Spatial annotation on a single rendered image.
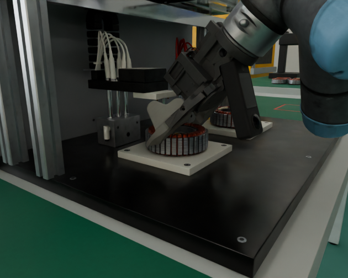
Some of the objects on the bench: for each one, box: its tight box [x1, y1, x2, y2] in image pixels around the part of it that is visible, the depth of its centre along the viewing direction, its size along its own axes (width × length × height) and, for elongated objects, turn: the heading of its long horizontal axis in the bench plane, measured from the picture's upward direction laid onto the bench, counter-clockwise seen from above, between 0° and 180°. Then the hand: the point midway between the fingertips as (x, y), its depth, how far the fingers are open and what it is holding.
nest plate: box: [202, 119, 272, 140], centre depth 72 cm, size 15×15×1 cm
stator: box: [210, 106, 235, 128], centre depth 72 cm, size 11×11×4 cm
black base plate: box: [0, 116, 340, 278], centre depth 64 cm, size 47×64×2 cm
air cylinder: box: [97, 113, 140, 147], centre depth 61 cm, size 5×8×6 cm
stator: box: [145, 122, 208, 156], centre depth 53 cm, size 11×11×4 cm
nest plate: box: [118, 141, 232, 176], centre depth 53 cm, size 15×15×1 cm
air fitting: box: [103, 125, 110, 141], centre depth 57 cm, size 1×1×3 cm
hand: (174, 138), depth 53 cm, fingers closed on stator, 13 cm apart
